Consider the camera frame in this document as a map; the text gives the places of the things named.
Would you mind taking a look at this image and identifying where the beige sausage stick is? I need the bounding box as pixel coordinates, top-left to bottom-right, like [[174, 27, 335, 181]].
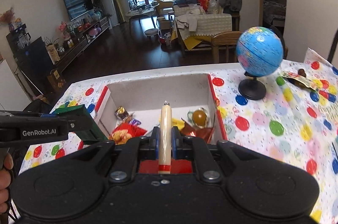
[[158, 101, 172, 174]]

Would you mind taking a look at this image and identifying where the green snack packet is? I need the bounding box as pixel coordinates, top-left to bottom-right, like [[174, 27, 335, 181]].
[[52, 105, 108, 145]]

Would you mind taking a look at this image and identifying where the person's left hand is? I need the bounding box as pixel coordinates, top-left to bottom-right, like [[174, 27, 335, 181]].
[[0, 153, 13, 214]]

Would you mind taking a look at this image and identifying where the dark orange snack packet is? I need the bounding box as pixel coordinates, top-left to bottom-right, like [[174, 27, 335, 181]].
[[180, 121, 215, 143]]

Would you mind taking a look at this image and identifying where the red orange snack bag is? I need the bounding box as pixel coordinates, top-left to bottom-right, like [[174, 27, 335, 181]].
[[108, 123, 147, 145]]

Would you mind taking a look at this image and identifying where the yellow snack packet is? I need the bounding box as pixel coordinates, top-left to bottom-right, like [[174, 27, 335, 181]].
[[172, 118, 185, 131]]

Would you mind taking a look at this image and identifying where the round golden wrapped snack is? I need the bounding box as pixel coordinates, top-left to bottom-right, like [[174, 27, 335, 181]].
[[187, 107, 210, 129]]

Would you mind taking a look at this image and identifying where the small gold wrapped candy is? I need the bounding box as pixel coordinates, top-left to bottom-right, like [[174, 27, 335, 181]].
[[114, 106, 129, 121]]

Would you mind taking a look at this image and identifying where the red cardboard box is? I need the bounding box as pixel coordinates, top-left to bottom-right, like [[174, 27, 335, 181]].
[[74, 74, 222, 182]]

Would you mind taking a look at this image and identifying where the long tv cabinet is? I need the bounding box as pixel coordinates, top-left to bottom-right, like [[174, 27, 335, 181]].
[[54, 16, 109, 72]]

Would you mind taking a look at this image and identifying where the wooden chair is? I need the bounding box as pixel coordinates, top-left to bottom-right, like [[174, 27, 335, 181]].
[[211, 31, 242, 64]]

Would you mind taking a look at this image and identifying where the colourful balloon tablecloth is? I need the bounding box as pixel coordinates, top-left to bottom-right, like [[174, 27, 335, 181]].
[[15, 48, 338, 223]]

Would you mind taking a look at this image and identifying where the small round stool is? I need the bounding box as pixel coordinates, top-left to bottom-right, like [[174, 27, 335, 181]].
[[144, 28, 159, 38]]

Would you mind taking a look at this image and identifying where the sofa with cream cover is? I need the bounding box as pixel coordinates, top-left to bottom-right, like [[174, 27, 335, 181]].
[[171, 0, 242, 51]]

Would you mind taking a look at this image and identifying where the small blue globe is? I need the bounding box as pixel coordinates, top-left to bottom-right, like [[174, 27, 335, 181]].
[[236, 26, 286, 100]]

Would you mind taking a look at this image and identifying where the opened wrapper on table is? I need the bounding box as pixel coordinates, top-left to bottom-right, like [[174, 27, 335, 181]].
[[281, 68, 319, 91]]

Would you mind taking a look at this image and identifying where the round coffee table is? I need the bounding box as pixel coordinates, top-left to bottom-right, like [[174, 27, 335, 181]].
[[126, 4, 159, 28]]

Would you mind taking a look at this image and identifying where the white desk lamp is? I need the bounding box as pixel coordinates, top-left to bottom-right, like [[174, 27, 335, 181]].
[[327, 30, 338, 63]]

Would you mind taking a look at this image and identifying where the wall television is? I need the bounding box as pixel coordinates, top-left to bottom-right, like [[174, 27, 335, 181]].
[[64, 0, 94, 21]]

